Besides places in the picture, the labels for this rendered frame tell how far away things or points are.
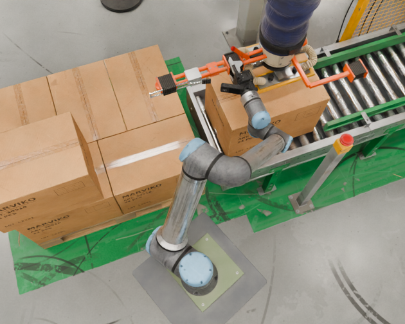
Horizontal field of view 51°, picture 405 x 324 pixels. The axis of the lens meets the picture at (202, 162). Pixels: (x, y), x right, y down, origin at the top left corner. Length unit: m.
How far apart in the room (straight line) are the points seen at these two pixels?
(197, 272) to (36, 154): 1.05
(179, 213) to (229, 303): 0.64
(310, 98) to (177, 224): 1.10
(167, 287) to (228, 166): 0.90
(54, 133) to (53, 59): 1.59
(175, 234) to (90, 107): 1.30
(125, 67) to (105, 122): 0.45
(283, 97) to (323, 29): 1.74
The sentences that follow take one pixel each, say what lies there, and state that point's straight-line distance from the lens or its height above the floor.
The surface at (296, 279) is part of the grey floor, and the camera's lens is 3.08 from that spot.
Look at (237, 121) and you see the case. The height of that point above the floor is 0.95.
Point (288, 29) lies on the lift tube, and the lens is 2.00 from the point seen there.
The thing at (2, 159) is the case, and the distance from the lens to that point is 2.43.
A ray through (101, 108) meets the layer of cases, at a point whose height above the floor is 0.54.
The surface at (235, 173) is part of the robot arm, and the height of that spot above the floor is 1.52.
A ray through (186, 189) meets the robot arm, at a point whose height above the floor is 1.39.
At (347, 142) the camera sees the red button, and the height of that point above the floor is 1.04.
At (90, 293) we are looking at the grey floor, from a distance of 3.07.
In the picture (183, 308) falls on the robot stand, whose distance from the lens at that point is 2.23.
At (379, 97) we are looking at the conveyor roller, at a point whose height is 0.55.
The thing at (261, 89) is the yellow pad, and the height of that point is 1.13.
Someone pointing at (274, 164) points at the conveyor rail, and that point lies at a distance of 2.64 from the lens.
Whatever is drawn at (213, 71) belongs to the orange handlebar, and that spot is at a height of 1.25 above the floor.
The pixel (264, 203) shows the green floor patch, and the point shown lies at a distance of 3.16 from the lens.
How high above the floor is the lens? 2.97
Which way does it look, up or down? 67 degrees down
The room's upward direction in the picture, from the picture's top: 2 degrees clockwise
